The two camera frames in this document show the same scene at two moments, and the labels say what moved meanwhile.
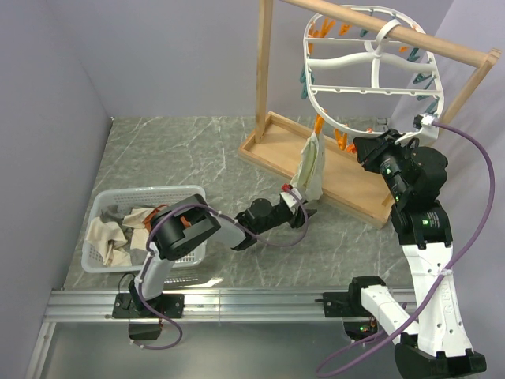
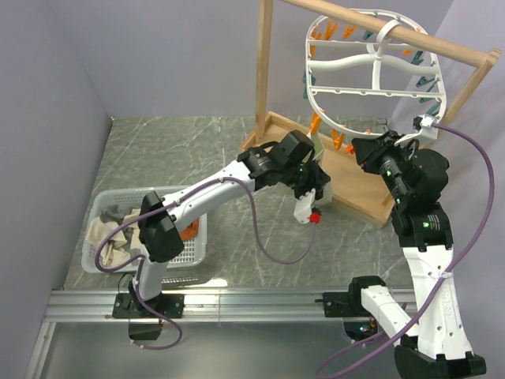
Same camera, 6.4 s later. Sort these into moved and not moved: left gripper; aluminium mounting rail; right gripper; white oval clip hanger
Moved: left gripper
Not moved: white oval clip hanger; right gripper; aluminium mounting rail
